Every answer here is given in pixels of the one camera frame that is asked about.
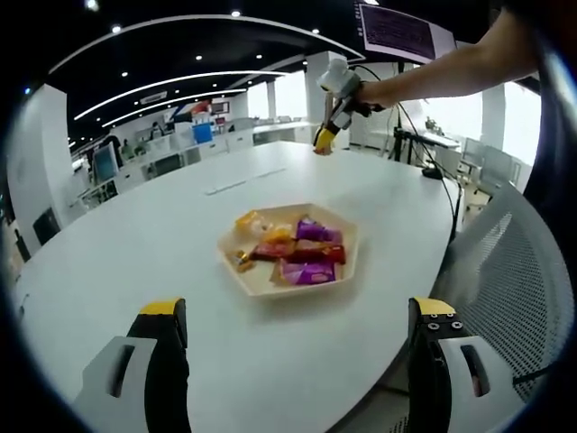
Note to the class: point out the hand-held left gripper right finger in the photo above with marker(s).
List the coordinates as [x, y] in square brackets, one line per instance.
[464, 415]

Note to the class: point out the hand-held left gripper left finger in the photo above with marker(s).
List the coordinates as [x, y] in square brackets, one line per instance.
[94, 406]

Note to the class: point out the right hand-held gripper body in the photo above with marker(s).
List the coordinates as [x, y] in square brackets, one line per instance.
[340, 79]

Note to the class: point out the clear orange-ended food packet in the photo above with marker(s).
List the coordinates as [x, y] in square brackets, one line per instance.
[250, 222]

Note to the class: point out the red-orange food packet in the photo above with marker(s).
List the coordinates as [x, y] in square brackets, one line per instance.
[322, 253]

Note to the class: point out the gold-purple food bar packet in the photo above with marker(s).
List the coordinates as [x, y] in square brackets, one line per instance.
[308, 273]

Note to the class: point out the cream hexagonal tray container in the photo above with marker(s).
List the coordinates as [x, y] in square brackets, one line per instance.
[257, 282]

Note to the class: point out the black tripod stand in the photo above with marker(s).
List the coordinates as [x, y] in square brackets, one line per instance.
[398, 140]

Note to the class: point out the hanging monitor screen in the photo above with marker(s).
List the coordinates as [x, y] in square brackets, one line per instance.
[392, 27]

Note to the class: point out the long white office counter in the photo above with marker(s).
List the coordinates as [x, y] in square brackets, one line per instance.
[239, 140]

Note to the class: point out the blue storage box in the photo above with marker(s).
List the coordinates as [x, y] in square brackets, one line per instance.
[203, 134]

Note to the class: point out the grey mesh office chair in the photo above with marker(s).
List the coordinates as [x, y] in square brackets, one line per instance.
[509, 279]

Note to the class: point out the grey metal bench seats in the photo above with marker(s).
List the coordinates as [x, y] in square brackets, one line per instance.
[496, 164]

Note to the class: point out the white desktop monitor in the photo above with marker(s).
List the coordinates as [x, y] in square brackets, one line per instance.
[104, 164]

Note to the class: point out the person's dark shirt torso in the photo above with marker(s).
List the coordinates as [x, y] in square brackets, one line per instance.
[552, 149]

